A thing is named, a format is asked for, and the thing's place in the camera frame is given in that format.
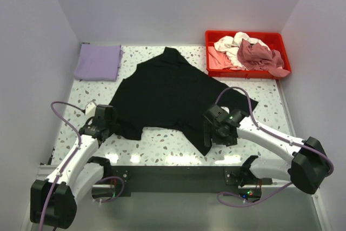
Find black t shirt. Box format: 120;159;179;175
110;47;250;155

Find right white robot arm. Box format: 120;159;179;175
203;104;332;195

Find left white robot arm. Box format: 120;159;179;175
30;102;117;229

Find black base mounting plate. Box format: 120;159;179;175
89;164;274;202

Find folded lavender t shirt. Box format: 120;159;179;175
74;44;123;82

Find salmon pink t shirt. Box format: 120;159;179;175
208;46;233;70

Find dusty rose crumpled t shirt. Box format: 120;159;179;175
237;39;290;78

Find white crumpled t shirt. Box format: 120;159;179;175
214;32;270;69

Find red plastic bin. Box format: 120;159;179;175
205;30;291;80

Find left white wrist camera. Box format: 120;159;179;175
84;101;97;117

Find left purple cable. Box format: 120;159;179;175
37;101;125;228

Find aluminium extrusion rail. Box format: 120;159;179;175
34;147;114;188

